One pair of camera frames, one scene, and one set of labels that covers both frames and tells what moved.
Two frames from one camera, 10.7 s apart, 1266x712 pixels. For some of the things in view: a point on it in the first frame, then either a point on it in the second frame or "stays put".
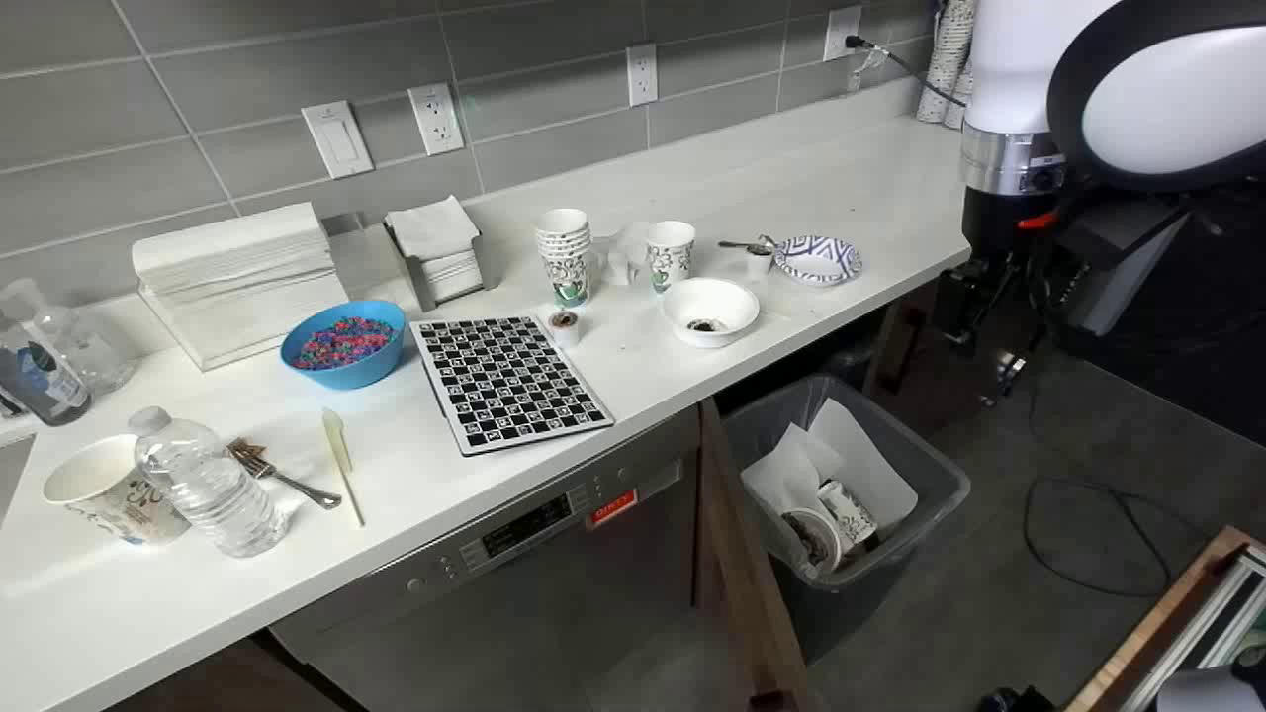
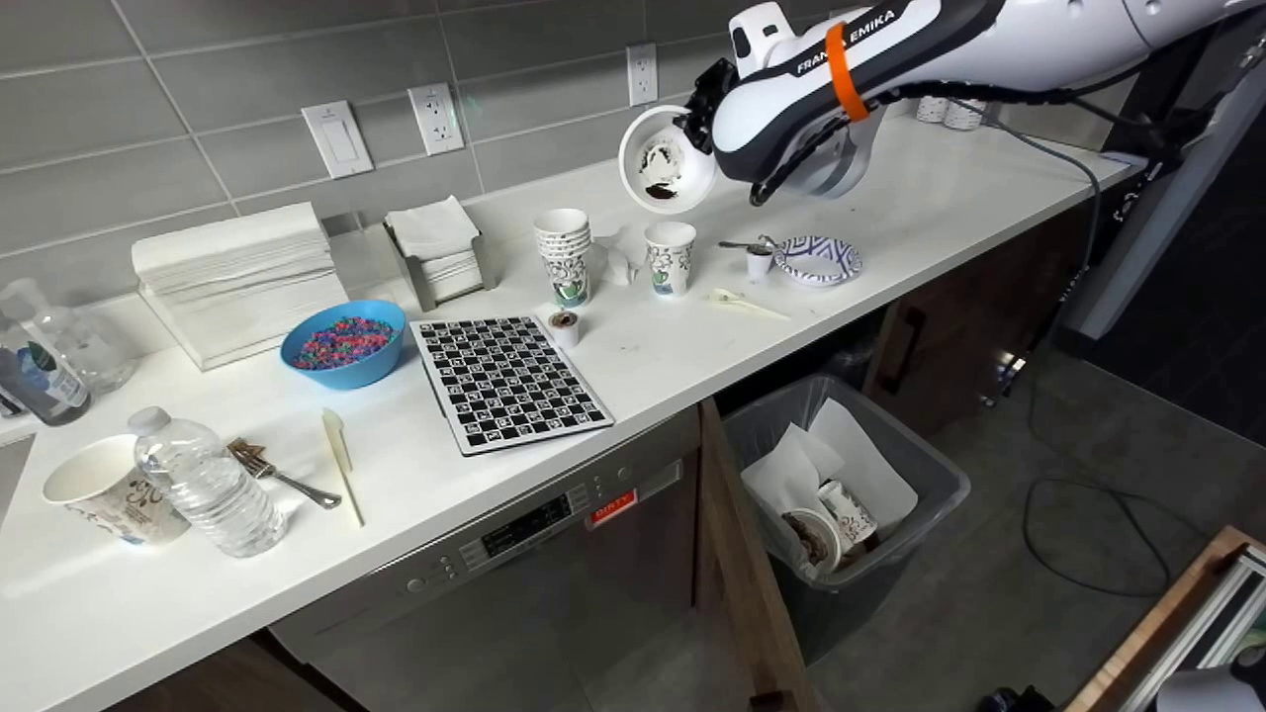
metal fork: [258, 462] stays put
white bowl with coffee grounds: [710, 311] → [659, 166]
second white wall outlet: [640, 73] stays put
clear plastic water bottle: [206, 481] stays put
